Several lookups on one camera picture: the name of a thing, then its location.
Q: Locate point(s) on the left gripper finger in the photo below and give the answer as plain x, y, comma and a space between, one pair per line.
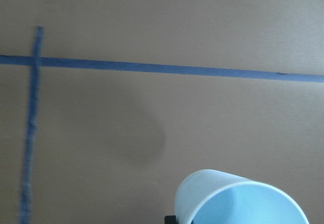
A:
171, 219

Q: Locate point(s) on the light blue cup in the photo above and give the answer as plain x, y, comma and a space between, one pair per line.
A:
211, 196

